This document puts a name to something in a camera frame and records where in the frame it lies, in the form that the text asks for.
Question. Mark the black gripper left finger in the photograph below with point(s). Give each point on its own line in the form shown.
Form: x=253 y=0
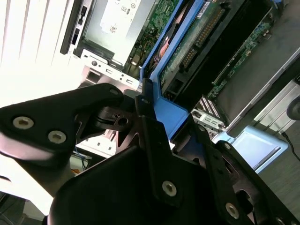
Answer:
x=58 y=110

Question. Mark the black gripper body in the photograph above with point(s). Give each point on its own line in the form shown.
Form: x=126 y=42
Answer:
x=112 y=194

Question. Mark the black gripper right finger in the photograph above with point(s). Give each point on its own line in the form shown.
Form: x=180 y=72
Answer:
x=229 y=173

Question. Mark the hard disk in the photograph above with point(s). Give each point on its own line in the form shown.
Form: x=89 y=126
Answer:
x=187 y=51

